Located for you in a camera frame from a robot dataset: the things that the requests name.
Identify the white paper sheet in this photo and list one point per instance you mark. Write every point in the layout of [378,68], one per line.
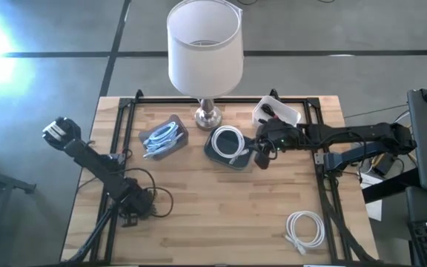
[374,211]

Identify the white shade table lamp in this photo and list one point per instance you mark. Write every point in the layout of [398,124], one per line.
[204,70]

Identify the white plastic bin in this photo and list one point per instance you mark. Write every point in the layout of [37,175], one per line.
[285,111]

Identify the dark teal plastic bin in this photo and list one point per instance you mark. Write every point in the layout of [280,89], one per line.
[228,142]

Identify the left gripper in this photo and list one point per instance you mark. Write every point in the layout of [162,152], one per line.
[137,202]

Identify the black stand leg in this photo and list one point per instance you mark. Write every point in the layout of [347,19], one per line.
[13,184]

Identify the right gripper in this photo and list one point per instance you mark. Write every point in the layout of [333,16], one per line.
[280,135]

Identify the black slanted bar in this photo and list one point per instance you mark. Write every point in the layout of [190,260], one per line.
[387,187]

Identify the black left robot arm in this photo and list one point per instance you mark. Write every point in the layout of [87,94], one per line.
[95,163]

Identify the black metal table frame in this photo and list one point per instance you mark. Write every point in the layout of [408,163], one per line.
[235,100]

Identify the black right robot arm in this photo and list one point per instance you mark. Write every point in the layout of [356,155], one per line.
[347,131]

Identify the black power brick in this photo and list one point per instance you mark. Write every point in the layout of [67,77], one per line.
[384,165]

